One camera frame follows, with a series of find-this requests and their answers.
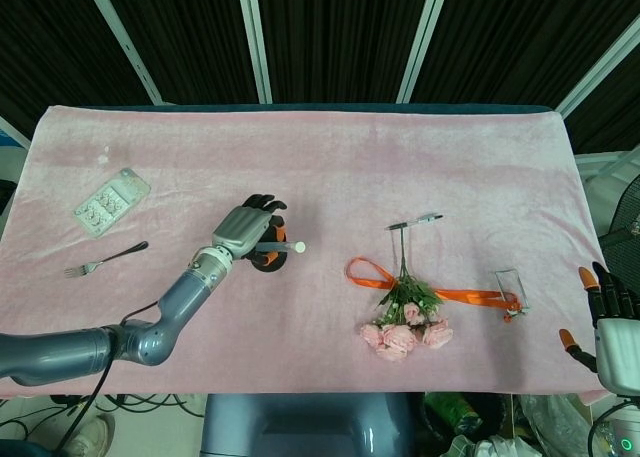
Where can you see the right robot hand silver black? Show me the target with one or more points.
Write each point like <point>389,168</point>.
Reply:
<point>620,347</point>

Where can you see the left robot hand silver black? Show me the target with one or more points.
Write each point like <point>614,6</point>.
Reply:
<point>240,227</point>

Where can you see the clear tube with white cap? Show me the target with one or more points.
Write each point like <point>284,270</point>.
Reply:
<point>299,247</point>

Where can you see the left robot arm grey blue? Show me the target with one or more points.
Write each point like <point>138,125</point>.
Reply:
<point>150,337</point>

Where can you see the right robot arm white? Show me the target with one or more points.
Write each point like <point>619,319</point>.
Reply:
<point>625,424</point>

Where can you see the clear plastic bag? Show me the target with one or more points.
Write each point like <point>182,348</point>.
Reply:
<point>555,422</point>

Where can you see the pink plush tablecloth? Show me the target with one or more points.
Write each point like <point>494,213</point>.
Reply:
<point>325,167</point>

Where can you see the black mesh chair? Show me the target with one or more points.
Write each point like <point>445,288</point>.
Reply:
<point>625,242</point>

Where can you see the clear badge holder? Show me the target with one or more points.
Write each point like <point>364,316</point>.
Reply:
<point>512,289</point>

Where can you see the clear plastic blister pack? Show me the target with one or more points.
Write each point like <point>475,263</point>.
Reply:
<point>110,202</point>

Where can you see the metal fork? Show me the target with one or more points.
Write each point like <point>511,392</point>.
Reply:
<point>105,260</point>

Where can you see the orange satin ribbon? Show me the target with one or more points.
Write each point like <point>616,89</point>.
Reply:
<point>465,294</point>

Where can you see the clear ballpoint pen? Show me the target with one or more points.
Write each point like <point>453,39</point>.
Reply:
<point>415,221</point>

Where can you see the green plastic bag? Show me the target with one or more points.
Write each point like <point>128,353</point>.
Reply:
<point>450,409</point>

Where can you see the pink artificial rose bouquet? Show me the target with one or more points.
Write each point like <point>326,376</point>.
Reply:
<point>400,337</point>

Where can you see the grey blue robot torso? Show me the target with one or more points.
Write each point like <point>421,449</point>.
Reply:
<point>310,427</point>

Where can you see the white shoe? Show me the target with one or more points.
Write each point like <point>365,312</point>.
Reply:
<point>92,434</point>

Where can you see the white frame post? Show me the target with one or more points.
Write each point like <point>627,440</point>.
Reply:
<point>125,42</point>
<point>425,37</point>
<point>595,72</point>
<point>255,42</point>
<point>15,132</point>

